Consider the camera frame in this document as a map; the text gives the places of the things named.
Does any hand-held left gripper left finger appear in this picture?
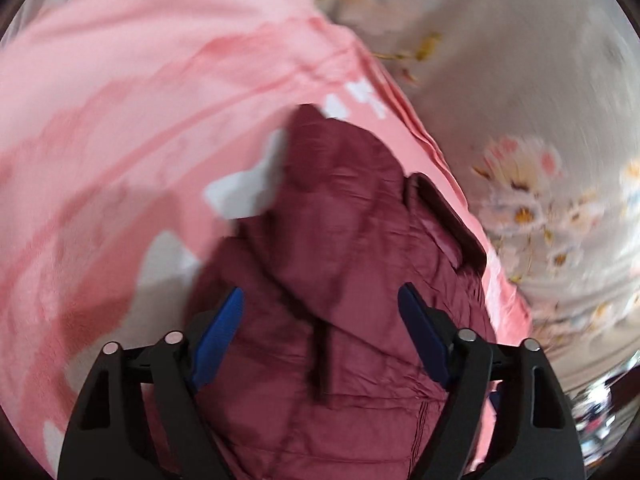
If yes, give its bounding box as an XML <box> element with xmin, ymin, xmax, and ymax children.
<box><xmin>57</xmin><ymin>287</ymin><xmax>246</xmax><ymax>480</ymax></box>

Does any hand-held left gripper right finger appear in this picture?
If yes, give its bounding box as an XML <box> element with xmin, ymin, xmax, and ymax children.
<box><xmin>397</xmin><ymin>282</ymin><xmax>587</xmax><ymax>480</ymax></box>

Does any maroon puffer jacket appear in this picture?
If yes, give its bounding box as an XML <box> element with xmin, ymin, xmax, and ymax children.
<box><xmin>182</xmin><ymin>103</ymin><xmax>498</xmax><ymax>480</ymax></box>

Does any pink printed blanket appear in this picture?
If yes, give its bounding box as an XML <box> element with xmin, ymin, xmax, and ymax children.
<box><xmin>0</xmin><ymin>0</ymin><xmax>533</xmax><ymax>480</ymax></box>

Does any floral bed sheet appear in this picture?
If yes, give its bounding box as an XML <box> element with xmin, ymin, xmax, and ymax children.
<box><xmin>300</xmin><ymin>0</ymin><xmax>640</xmax><ymax>396</ymax></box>

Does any white satin cloth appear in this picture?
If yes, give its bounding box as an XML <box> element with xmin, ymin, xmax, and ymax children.
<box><xmin>2</xmin><ymin>0</ymin><xmax>76</xmax><ymax>46</ymax></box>

